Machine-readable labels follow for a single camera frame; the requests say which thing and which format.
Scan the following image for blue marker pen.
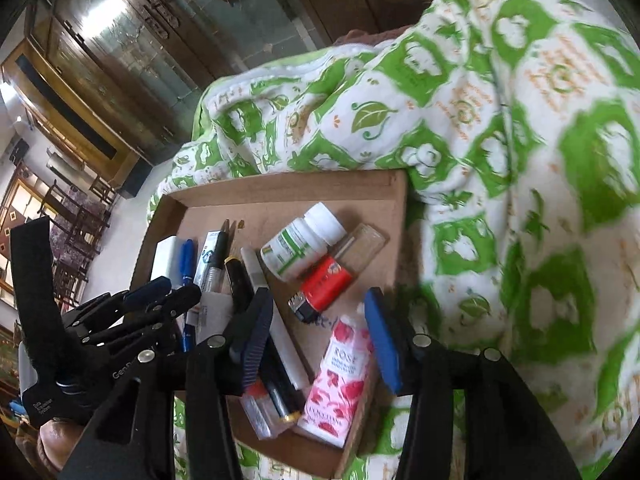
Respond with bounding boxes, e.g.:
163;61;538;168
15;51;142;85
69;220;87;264
177;239;198;353

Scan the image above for black marker pen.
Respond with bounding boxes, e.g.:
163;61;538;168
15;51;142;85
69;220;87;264
260;340;303;423

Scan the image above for black pen with yellow end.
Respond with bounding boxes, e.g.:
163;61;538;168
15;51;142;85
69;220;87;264
223;255;256;313

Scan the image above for wooden chairs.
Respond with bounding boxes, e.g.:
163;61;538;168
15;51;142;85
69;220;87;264
35;180;121;311

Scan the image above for black gel pen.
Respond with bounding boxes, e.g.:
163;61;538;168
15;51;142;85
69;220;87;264
202;219;232;293

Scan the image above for white spray bottle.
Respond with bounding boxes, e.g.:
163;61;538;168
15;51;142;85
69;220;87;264
240;246;311;391

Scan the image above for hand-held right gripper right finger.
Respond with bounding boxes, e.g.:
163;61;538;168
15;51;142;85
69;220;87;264
364;287;583;480

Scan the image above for rose print hand cream tube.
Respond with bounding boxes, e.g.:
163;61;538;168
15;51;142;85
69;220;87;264
297;305;376;448

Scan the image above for white power adapter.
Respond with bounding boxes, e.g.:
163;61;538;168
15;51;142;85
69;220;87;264
150;237;183;291

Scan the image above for golden framed cabinet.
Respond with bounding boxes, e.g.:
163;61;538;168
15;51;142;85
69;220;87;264
0;40;153;196

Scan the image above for red perfume bottle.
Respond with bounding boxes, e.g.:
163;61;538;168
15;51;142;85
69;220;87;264
289;223;391;323

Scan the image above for green printed blanket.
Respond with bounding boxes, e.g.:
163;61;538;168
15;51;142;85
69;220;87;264
145;0;640;480

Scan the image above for white pill bottle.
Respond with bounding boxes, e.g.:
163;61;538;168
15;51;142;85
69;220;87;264
260;202;347;282

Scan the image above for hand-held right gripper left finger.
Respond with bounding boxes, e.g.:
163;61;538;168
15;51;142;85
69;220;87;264
60;287;276;480

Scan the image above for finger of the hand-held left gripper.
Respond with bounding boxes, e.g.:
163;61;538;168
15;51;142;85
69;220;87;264
65;276;173;331
85;285;202;356

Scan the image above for wooden glass cabinet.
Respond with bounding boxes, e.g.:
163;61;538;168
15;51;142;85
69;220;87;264
30;0;436;161

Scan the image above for brown cardboard tray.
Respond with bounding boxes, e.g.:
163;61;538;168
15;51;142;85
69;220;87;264
131;169;408;480

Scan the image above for person's left hand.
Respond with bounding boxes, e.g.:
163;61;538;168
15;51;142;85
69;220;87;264
37;420;86;466

